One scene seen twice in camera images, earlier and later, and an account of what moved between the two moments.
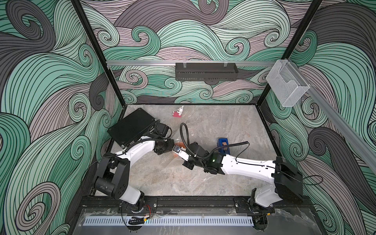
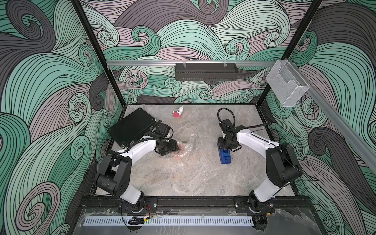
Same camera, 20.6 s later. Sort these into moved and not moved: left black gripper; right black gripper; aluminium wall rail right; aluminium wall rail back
Moved: right black gripper
Not moved: aluminium wall rail back; aluminium wall rail right; left black gripper
